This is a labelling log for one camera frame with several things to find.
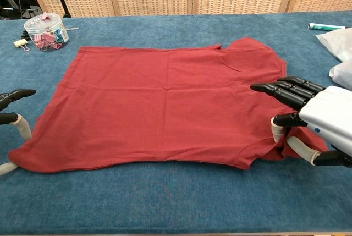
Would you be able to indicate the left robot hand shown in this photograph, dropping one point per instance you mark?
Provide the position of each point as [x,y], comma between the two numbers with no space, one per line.
[16,94]

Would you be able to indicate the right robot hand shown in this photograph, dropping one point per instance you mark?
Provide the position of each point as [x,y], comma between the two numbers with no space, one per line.
[330,109]

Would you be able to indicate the red T-shirt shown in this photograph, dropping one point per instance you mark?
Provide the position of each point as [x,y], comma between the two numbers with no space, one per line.
[165,104]

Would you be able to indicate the yellow binder clip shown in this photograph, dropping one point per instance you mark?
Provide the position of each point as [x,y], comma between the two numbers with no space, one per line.
[20,43]

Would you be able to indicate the translucent bag with QR label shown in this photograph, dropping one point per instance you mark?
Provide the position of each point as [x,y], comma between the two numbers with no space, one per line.
[338,43]

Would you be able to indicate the clear jar of binder clips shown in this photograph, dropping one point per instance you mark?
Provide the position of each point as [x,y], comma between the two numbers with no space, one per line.
[52,31]

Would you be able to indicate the green white tube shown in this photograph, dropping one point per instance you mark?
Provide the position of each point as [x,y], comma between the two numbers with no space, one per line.
[321,27]

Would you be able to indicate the pink binder clip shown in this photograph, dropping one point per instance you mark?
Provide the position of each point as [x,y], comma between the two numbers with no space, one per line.
[45,16]

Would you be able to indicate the blue carpet table cover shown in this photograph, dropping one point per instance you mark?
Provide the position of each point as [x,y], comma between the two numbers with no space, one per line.
[176,205]

